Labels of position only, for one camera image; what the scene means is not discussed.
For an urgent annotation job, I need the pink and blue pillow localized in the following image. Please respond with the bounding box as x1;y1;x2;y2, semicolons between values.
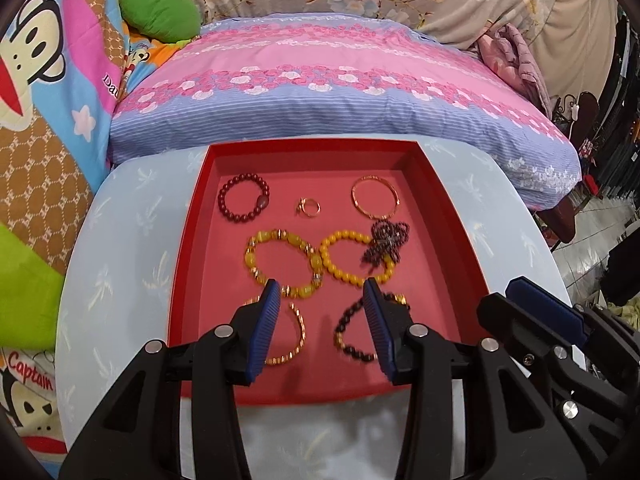
108;14;582;210

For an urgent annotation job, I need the green cushion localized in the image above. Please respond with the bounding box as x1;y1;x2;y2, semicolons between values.
119;0;201;44

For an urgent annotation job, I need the thin gold bangle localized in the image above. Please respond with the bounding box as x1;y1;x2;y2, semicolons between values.
350;174;401;220

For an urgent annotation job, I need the gold ring with stone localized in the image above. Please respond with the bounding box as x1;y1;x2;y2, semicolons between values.
294;196;324;219

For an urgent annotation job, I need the red cardboard box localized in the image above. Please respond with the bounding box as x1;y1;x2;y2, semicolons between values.
168;139;488;405

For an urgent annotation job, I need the cartoon monkey colourful blanket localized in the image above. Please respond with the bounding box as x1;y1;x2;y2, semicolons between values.
1;0;179;479

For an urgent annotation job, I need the orange bead bracelet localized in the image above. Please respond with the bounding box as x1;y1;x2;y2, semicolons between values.
319;228;397;288

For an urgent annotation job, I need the yellow cat-eye bead bracelet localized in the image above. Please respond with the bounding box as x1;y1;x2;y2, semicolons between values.
243;227;326;302

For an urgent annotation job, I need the gold chain bangle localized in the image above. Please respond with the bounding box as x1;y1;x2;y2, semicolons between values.
265;301;307;366

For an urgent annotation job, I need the dark red bead bracelet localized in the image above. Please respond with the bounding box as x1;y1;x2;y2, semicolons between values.
217;172;272;224

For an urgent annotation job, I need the pink quilted fabric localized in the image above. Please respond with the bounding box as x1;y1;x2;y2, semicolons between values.
476;23;552;119

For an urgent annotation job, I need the purple garnet bead strand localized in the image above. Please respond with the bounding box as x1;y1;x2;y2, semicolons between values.
361;219;410;273

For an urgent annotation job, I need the black and gold bead bracelet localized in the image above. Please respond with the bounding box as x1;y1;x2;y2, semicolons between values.
333;291;411;365

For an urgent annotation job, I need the dark wooden chair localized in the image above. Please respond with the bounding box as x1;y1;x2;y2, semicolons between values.
535;92;599;250

